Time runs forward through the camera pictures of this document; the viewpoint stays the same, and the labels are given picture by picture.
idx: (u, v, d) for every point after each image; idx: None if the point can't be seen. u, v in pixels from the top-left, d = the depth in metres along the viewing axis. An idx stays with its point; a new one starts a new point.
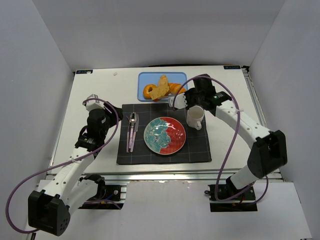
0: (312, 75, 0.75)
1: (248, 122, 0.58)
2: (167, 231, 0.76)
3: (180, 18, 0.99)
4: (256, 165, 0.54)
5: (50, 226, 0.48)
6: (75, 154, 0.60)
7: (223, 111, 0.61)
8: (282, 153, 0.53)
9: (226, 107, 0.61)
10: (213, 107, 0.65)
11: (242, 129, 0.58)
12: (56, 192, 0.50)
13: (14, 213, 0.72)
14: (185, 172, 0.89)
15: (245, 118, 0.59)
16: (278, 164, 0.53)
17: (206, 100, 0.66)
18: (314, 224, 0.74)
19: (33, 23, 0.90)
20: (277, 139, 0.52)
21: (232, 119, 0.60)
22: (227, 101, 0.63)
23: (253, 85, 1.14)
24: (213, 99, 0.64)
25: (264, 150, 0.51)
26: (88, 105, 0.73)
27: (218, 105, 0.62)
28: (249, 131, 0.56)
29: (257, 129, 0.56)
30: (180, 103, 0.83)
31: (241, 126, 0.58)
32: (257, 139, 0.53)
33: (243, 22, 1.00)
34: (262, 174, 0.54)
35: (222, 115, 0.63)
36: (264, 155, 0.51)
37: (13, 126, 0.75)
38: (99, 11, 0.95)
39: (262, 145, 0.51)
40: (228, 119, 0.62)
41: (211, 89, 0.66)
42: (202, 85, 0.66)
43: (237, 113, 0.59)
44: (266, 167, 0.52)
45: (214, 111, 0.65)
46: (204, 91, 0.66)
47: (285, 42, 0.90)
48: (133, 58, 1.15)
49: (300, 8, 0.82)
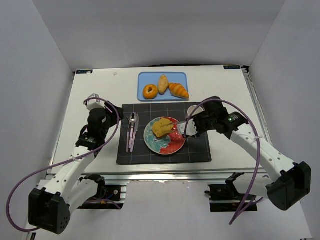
0: (312, 76, 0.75)
1: (269, 152, 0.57)
2: (167, 231, 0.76)
3: (181, 19, 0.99)
4: (279, 197, 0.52)
5: (51, 224, 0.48)
6: (76, 153, 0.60)
7: (241, 137, 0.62)
8: (307, 186, 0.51)
9: (244, 132, 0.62)
10: (228, 130, 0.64)
11: (263, 159, 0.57)
12: (56, 190, 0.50)
13: (14, 213, 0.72)
14: (185, 172, 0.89)
15: (266, 147, 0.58)
16: (302, 196, 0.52)
17: (219, 122, 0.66)
18: (314, 224, 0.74)
19: (33, 24, 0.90)
20: (303, 172, 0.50)
21: (251, 146, 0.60)
22: (243, 125, 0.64)
23: (253, 85, 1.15)
24: (228, 122, 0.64)
25: (289, 185, 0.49)
26: (89, 105, 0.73)
27: (235, 130, 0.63)
28: (271, 163, 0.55)
29: (280, 160, 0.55)
30: (190, 130, 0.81)
31: (263, 156, 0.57)
32: (283, 173, 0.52)
33: (242, 22, 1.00)
34: (285, 207, 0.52)
35: (239, 141, 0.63)
36: (289, 189, 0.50)
37: (13, 126, 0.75)
38: (99, 11, 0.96)
39: (287, 180, 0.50)
40: (246, 146, 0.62)
41: (223, 112, 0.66)
42: (213, 108, 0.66)
43: (256, 141, 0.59)
44: (290, 201, 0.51)
45: (229, 134, 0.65)
46: (216, 114, 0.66)
47: (285, 42, 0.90)
48: (134, 58, 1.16)
49: (299, 8, 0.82)
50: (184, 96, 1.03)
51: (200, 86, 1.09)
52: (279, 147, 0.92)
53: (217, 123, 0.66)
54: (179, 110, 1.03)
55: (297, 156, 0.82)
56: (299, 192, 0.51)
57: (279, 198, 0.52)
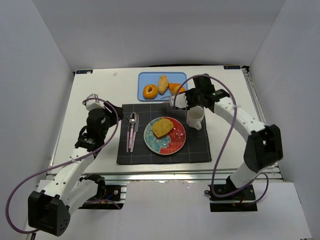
0: (312, 76, 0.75)
1: (244, 117, 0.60)
2: (167, 231, 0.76)
3: (180, 18, 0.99)
4: (251, 157, 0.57)
5: (51, 226, 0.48)
6: (75, 154, 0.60)
7: (221, 107, 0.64)
8: (278, 147, 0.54)
9: (224, 103, 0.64)
10: (212, 104, 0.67)
11: (239, 124, 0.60)
12: (55, 193, 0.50)
13: (14, 214, 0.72)
14: (185, 172, 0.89)
15: (242, 113, 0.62)
16: (274, 158, 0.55)
17: (205, 97, 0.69)
18: (314, 224, 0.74)
19: (33, 23, 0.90)
20: (271, 132, 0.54)
21: (229, 114, 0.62)
22: (226, 98, 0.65)
23: (253, 85, 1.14)
24: (212, 96, 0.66)
25: (258, 143, 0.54)
26: (88, 105, 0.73)
27: (217, 102, 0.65)
28: (245, 126, 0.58)
29: (253, 123, 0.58)
30: (180, 104, 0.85)
31: (238, 121, 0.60)
32: (253, 132, 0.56)
33: (243, 21, 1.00)
34: (258, 169, 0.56)
35: (220, 111, 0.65)
36: (257, 147, 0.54)
37: (13, 127, 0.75)
38: (99, 11, 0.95)
39: (256, 137, 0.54)
40: (225, 114, 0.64)
41: (210, 88, 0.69)
42: (201, 83, 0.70)
43: (234, 109, 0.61)
44: (261, 161, 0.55)
45: (212, 108, 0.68)
46: (203, 90, 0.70)
47: (285, 42, 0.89)
48: (133, 58, 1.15)
49: (299, 8, 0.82)
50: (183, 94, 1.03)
51: None
52: None
53: (203, 98, 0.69)
54: (179, 110, 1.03)
55: (298, 156, 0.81)
56: (270, 153, 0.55)
57: (252, 159, 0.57)
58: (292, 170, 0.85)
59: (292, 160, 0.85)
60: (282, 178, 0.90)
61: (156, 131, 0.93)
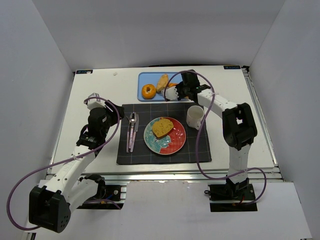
0: (312, 76, 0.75)
1: (220, 100, 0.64)
2: (167, 231, 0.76)
3: (181, 19, 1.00)
4: (228, 134, 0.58)
5: (51, 222, 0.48)
6: (77, 152, 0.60)
7: (202, 96, 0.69)
8: (250, 123, 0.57)
9: (205, 93, 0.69)
10: (196, 98, 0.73)
11: (216, 106, 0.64)
12: (57, 188, 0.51)
13: (14, 213, 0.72)
14: (185, 172, 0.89)
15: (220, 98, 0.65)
16: (249, 133, 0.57)
17: (190, 91, 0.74)
18: (314, 224, 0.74)
19: (33, 24, 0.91)
20: (243, 108, 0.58)
21: (208, 100, 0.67)
22: (207, 89, 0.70)
23: (253, 85, 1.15)
24: (196, 91, 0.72)
25: (231, 118, 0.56)
26: (90, 104, 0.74)
27: (199, 93, 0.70)
28: (220, 107, 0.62)
29: (227, 104, 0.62)
30: (171, 95, 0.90)
31: (215, 103, 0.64)
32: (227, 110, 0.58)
33: (242, 22, 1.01)
34: (237, 146, 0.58)
35: (202, 101, 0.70)
36: (231, 122, 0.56)
37: (13, 126, 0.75)
38: (99, 12, 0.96)
39: (229, 113, 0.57)
40: (205, 102, 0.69)
41: (195, 82, 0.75)
42: (187, 78, 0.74)
43: (212, 96, 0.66)
44: (238, 136, 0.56)
45: (197, 101, 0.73)
46: (189, 85, 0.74)
47: (285, 42, 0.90)
48: (134, 58, 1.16)
49: (299, 9, 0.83)
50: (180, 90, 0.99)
51: None
52: (279, 147, 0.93)
53: (189, 92, 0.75)
54: (179, 111, 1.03)
55: (297, 156, 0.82)
56: (244, 128, 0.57)
57: (229, 136, 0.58)
58: (292, 170, 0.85)
59: (291, 160, 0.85)
60: (282, 178, 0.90)
61: (156, 130, 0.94)
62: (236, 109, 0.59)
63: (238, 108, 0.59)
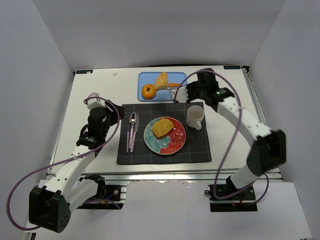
0: (312, 76, 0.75)
1: (250, 121, 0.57)
2: (167, 231, 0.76)
3: (181, 19, 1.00)
4: (255, 162, 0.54)
5: (51, 222, 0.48)
6: (77, 152, 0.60)
7: (225, 107, 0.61)
8: (281, 153, 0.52)
9: (229, 103, 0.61)
10: (215, 103, 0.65)
11: (243, 127, 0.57)
12: (57, 188, 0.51)
13: (14, 213, 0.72)
14: (185, 172, 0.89)
15: (248, 116, 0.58)
16: (277, 163, 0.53)
17: (208, 95, 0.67)
18: (314, 224, 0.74)
19: (33, 24, 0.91)
20: (277, 138, 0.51)
21: (234, 116, 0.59)
22: (230, 98, 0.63)
23: (253, 85, 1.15)
24: (216, 96, 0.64)
25: (263, 150, 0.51)
26: (90, 104, 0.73)
27: (220, 102, 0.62)
28: (249, 129, 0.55)
29: (258, 127, 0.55)
30: (181, 97, 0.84)
31: (242, 124, 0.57)
32: (258, 139, 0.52)
33: (242, 22, 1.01)
34: (261, 173, 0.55)
35: (224, 112, 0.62)
36: (261, 153, 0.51)
37: (13, 126, 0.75)
38: (99, 11, 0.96)
39: (262, 142, 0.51)
40: (229, 115, 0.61)
41: (214, 85, 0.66)
42: (205, 79, 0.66)
43: (239, 111, 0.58)
44: (264, 166, 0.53)
45: (215, 108, 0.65)
46: (207, 87, 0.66)
47: (285, 42, 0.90)
48: (134, 58, 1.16)
49: (299, 9, 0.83)
50: None
51: None
52: None
53: (206, 96, 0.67)
54: (179, 111, 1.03)
55: (298, 156, 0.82)
56: (274, 159, 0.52)
57: (255, 163, 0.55)
58: (292, 170, 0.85)
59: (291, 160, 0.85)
60: (282, 178, 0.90)
61: (156, 130, 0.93)
62: (267, 136, 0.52)
63: (271, 135, 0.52)
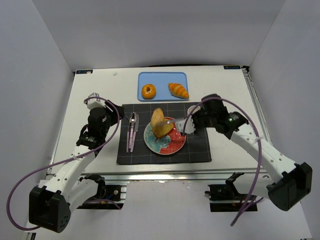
0: (312, 76, 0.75)
1: (270, 153, 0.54)
2: (167, 231, 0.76)
3: (181, 18, 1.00)
4: (280, 198, 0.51)
5: (51, 222, 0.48)
6: (77, 152, 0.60)
7: (242, 137, 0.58)
8: (307, 185, 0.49)
9: (245, 133, 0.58)
10: (228, 130, 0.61)
11: (265, 161, 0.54)
12: (57, 188, 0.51)
13: (14, 213, 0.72)
14: (185, 172, 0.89)
15: (267, 148, 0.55)
16: (302, 196, 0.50)
17: (219, 122, 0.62)
18: (314, 224, 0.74)
19: (33, 24, 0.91)
20: (304, 173, 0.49)
21: (252, 147, 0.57)
22: (244, 125, 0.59)
23: (253, 85, 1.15)
24: (228, 122, 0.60)
25: (291, 187, 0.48)
26: (90, 104, 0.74)
27: (236, 130, 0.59)
28: (273, 164, 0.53)
29: (282, 161, 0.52)
30: (189, 128, 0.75)
31: (264, 157, 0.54)
32: (284, 175, 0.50)
33: (242, 22, 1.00)
34: (287, 209, 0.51)
35: (240, 141, 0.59)
36: (290, 191, 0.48)
37: (13, 126, 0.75)
38: (99, 11, 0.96)
39: (289, 180, 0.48)
40: (246, 146, 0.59)
41: (223, 111, 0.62)
42: (212, 106, 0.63)
43: (258, 141, 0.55)
44: (291, 201, 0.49)
45: (229, 135, 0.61)
46: (216, 113, 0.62)
47: (285, 42, 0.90)
48: (134, 58, 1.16)
49: (299, 9, 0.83)
50: (184, 96, 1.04)
51: (200, 87, 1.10)
52: (279, 147, 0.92)
53: (217, 123, 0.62)
54: (179, 111, 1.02)
55: (298, 156, 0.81)
56: (300, 193, 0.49)
57: (281, 198, 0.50)
58: None
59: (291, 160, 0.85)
60: None
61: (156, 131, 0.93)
62: (294, 171, 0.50)
63: (297, 170, 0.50)
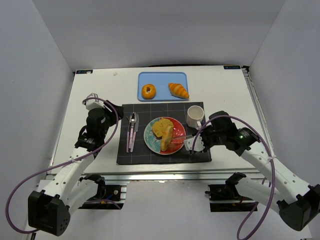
0: (312, 76, 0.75)
1: (284, 175, 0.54)
2: (166, 231, 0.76)
3: (181, 18, 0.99)
4: (293, 219, 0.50)
5: (50, 225, 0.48)
6: (75, 154, 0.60)
7: (254, 156, 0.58)
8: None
9: (257, 152, 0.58)
10: (239, 147, 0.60)
11: (278, 182, 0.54)
12: (56, 193, 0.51)
13: (14, 214, 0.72)
14: (186, 172, 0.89)
15: (280, 169, 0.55)
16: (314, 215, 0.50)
17: (229, 139, 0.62)
18: (314, 224, 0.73)
19: (33, 23, 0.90)
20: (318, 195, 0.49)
21: (265, 167, 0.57)
22: (256, 143, 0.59)
23: (253, 85, 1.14)
24: (238, 139, 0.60)
25: (307, 212, 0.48)
26: (88, 105, 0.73)
27: (247, 149, 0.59)
28: (286, 186, 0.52)
29: (295, 184, 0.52)
30: (198, 146, 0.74)
31: (277, 179, 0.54)
32: (299, 197, 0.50)
33: (243, 21, 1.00)
34: (299, 228, 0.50)
35: (251, 160, 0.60)
36: (305, 215, 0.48)
37: (13, 127, 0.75)
38: (99, 11, 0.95)
39: (304, 204, 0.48)
40: (257, 165, 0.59)
41: (232, 128, 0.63)
42: (221, 124, 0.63)
43: (270, 162, 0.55)
44: (304, 222, 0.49)
45: (240, 152, 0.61)
46: (225, 130, 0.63)
47: (286, 41, 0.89)
48: (134, 58, 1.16)
49: (299, 8, 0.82)
50: (184, 96, 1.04)
51: (200, 86, 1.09)
52: (278, 147, 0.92)
53: (227, 140, 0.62)
54: (179, 111, 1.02)
55: (297, 156, 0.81)
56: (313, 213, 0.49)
57: (293, 219, 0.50)
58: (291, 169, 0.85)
59: (291, 160, 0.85)
60: None
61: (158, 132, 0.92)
62: (308, 194, 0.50)
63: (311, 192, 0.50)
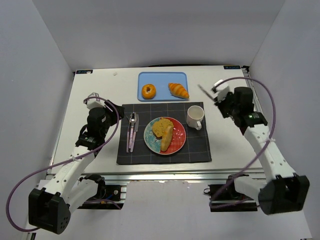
0: (312, 76, 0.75)
1: (274, 156, 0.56)
2: (167, 231, 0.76)
3: (181, 18, 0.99)
4: (267, 200, 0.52)
5: (51, 223, 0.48)
6: (76, 153, 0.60)
7: (253, 134, 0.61)
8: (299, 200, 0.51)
9: (257, 131, 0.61)
10: (244, 125, 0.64)
11: (266, 161, 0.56)
12: (56, 190, 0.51)
13: (14, 214, 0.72)
14: (186, 172, 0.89)
15: (273, 150, 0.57)
16: (291, 209, 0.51)
17: (239, 115, 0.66)
18: (315, 224, 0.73)
19: (33, 24, 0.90)
20: (299, 184, 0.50)
21: (259, 145, 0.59)
22: (262, 125, 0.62)
23: (253, 85, 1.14)
24: (247, 118, 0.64)
25: (280, 192, 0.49)
26: (89, 104, 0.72)
27: (250, 127, 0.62)
28: (271, 166, 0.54)
29: (280, 166, 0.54)
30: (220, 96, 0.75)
31: (266, 156, 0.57)
32: (277, 177, 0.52)
33: (242, 22, 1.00)
34: (269, 212, 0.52)
35: (250, 138, 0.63)
36: (277, 194, 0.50)
37: (13, 126, 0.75)
38: (99, 11, 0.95)
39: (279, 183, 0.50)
40: (254, 144, 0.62)
41: (249, 106, 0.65)
42: (244, 99, 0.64)
43: (266, 141, 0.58)
44: (274, 205, 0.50)
45: (244, 129, 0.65)
46: (241, 106, 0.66)
47: (285, 42, 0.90)
48: (134, 58, 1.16)
49: (298, 9, 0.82)
50: (184, 96, 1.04)
51: (200, 86, 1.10)
52: (278, 147, 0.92)
53: (237, 116, 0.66)
54: (179, 110, 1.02)
55: (297, 156, 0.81)
56: (288, 203, 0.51)
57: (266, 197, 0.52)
58: None
59: (291, 160, 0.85)
60: None
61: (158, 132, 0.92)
62: (288, 178, 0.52)
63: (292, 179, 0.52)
